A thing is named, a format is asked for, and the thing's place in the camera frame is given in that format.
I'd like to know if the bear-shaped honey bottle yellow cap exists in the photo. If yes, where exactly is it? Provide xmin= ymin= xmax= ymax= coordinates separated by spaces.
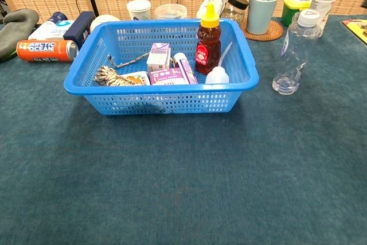
xmin=195 ymin=3 xmax=222 ymax=76

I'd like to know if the light blue cup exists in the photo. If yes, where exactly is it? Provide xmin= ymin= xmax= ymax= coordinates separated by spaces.
xmin=248 ymin=0 xmax=279 ymax=36

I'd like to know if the orange Arctic Ocean soda can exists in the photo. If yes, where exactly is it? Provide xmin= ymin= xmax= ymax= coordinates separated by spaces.
xmin=16 ymin=40 xmax=79 ymax=63

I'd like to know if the yellow razor blister pack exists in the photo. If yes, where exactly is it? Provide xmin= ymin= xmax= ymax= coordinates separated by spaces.
xmin=341 ymin=19 xmax=367 ymax=45

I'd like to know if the flat purple cardboard box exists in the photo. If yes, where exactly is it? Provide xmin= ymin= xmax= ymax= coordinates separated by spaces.
xmin=149 ymin=67 xmax=192 ymax=86

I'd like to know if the small purple white milk carton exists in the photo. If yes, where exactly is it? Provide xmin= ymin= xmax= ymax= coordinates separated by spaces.
xmin=146 ymin=42 xmax=172 ymax=73

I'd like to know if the clear plastic bottle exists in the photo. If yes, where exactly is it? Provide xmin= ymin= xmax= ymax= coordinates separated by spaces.
xmin=272 ymin=9 xmax=322 ymax=96

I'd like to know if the clear round plastic container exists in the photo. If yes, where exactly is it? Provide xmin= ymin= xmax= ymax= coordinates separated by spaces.
xmin=154 ymin=3 xmax=188 ymax=21

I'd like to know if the purple white toothpaste tube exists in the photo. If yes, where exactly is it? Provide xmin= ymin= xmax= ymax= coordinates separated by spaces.
xmin=173 ymin=52 xmax=198 ymax=85

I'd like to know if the blue plastic perforated basket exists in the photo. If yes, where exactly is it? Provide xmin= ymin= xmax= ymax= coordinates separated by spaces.
xmin=63 ymin=17 xmax=260 ymax=116

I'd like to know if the white paper cup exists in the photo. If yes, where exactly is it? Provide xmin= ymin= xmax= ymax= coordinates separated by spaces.
xmin=126 ymin=0 xmax=152 ymax=21

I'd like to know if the beige braided rope bundle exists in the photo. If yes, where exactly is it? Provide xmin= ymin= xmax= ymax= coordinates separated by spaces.
xmin=93 ymin=52 xmax=151 ymax=87

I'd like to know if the beige upturned bowl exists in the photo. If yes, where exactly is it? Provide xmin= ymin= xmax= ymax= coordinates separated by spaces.
xmin=89 ymin=14 xmax=120 ymax=33

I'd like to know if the round woven rattan coaster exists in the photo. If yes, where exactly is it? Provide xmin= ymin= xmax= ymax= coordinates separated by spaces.
xmin=240 ymin=20 xmax=284 ymax=42

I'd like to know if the white snack packet fruit print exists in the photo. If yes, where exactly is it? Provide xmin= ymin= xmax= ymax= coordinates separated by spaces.
xmin=120 ymin=71 xmax=151 ymax=87

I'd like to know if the translucent squeeze wash bottle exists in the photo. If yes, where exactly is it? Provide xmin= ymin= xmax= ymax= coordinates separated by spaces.
xmin=205 ymin=41 xmax=233 ymax=84

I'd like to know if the green container yellow lid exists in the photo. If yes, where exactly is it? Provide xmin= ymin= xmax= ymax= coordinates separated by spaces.
xmin=281 ymin=0 xmax=313 ymax=27

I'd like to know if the dark blue cardboard box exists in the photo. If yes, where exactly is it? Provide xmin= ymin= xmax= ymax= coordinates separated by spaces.
xmin=63 ymin=11 xmax=96 ymax=50

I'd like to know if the teal felt table cover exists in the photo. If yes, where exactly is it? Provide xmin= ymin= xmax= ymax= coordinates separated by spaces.
xmin=0 ymin=15 xmax=367 ymax=245

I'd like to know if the grey folded cloth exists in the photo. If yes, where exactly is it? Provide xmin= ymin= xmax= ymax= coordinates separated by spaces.
xmin=0 ymin=9 xmax=40 ymax=62

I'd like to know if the glass jar black lid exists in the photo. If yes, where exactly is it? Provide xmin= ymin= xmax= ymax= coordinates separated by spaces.
xmin=220 ymin=0 xmax=249 ymax=21

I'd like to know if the white blue tissue pack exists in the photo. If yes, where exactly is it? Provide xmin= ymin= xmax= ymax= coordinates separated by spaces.
xmin=28 ymin=20 xmax=76 ymax=41

